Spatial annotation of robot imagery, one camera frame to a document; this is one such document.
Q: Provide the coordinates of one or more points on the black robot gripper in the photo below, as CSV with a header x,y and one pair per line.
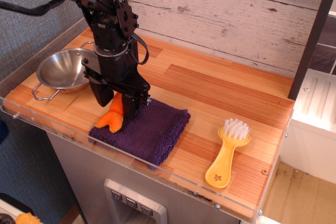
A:
x,y
119,72

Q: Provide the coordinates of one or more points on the orange plush fish toy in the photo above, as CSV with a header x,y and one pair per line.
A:
x,y
114,117

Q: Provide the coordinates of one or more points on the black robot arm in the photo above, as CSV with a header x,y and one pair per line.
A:
x,y
112,23

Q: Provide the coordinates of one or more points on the purple folded cloth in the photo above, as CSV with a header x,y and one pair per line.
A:
x,y
150,134

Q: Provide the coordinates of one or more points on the silver toy fridge cabinet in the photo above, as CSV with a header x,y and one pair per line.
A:
x,y
113,187

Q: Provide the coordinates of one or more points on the yellow toy brush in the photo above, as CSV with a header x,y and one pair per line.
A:
x,y
234,133

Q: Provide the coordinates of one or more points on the white toy sink unit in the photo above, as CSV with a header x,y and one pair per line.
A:
x,y
309,144

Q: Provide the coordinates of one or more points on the orange object at corner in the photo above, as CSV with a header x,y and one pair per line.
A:
x,y
27,218

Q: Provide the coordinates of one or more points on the steel bowl with handles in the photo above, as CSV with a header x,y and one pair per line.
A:
x,y
64,71

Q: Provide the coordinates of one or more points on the clear acrylic guard rail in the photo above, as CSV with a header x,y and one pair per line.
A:
x,y
197,147

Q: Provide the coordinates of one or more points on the dark right post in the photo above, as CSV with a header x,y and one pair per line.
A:
x,y
314,36

